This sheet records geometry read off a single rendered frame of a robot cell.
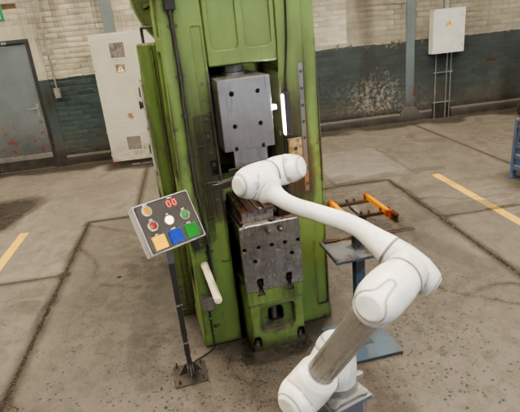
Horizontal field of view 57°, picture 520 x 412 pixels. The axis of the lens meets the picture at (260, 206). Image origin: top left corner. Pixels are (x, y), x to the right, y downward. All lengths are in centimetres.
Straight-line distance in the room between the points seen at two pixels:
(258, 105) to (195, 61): 42
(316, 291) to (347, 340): 190
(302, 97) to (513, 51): 794
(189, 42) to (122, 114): 543
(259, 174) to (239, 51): 138
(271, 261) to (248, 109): 94
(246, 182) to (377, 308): 56
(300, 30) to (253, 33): 28
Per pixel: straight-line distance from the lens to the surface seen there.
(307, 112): 300
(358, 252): 292
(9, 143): 931
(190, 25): 278
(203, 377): 317
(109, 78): 808
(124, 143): 822
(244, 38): 284
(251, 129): 275
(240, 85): 270
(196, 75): 279
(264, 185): 155
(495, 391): 315
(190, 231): 266
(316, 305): 350
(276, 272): 303
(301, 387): 179
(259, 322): 318
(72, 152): 906
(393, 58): 944
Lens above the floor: 204
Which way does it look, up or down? 21 degrees down
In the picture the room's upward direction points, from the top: 6 degrees counter-clockwise
